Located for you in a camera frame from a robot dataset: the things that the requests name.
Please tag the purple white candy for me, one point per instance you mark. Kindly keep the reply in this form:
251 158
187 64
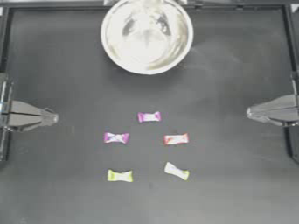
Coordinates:
116 137

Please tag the red candy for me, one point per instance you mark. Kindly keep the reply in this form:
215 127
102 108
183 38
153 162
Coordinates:
175 139

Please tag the lime green candy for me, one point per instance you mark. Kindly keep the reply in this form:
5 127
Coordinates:
118 176

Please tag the magenta candy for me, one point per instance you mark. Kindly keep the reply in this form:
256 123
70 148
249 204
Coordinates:
148 116

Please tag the white candy with green end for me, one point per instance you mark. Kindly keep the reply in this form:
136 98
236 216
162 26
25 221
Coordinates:
176 171

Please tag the steel bowl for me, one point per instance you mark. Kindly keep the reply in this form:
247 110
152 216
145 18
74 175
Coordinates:
146 38

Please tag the black table frame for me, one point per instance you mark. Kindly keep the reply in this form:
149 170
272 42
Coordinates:
57 5

